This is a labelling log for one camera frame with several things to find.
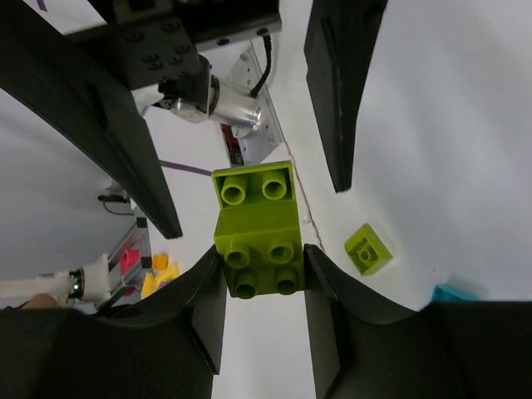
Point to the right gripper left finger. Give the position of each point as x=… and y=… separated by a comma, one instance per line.
x=166, y=346

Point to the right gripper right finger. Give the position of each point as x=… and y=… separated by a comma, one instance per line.
x=364, y=345

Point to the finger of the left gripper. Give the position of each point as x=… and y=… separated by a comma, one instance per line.
x=338, y=48

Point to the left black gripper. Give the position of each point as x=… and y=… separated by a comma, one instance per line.
x=140, y=44

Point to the lime lego brick front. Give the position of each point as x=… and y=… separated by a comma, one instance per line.
x=367, y=251

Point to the small cyan lego brick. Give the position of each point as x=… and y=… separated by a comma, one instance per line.
x=443, y=293

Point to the lime green lego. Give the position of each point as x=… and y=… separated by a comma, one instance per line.
x=257, y=234

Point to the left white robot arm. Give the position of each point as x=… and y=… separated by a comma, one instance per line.
x=216, y=99

